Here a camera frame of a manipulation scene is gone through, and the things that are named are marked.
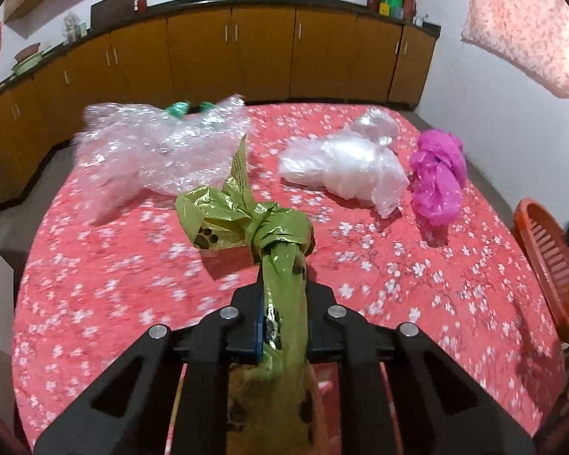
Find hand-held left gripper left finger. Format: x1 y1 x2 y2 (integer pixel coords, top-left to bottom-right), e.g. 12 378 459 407
33 284 266 455

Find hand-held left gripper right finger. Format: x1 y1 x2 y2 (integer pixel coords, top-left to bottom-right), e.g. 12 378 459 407
306 284 536 455

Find green plastic bag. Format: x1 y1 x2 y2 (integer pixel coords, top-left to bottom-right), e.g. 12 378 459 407
175 135 323 455

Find orange plastic basket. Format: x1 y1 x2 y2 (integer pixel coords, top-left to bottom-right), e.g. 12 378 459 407
512 198 569 344

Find red floral tablecloth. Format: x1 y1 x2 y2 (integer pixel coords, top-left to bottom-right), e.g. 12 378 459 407
10 100 567 455

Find white plastic bag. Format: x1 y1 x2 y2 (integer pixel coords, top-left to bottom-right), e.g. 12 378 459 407
278 107 411 219

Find pink plastic bag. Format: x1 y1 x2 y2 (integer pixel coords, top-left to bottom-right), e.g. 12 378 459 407
410 129 468 227

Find clear bubble wrap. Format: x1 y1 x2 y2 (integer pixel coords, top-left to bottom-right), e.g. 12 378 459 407
73 94 254 200

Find teal plastic wrapper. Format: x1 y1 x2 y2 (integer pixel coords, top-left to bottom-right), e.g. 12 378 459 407
163 100 214 117

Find wooden lower kitchen cabinets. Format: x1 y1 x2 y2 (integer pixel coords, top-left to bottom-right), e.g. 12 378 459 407
0 2 442 200

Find black kitchen countertop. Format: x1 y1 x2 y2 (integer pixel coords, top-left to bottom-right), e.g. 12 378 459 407
0 0 442 105

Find dark cutting board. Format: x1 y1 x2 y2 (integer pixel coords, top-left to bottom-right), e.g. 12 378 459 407
90 0 136 34

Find glass jar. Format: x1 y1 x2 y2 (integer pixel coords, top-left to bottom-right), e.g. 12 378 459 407
63 12 87 44

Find pink floral curtain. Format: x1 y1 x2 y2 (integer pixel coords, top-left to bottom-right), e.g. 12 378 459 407
461 0 569 126

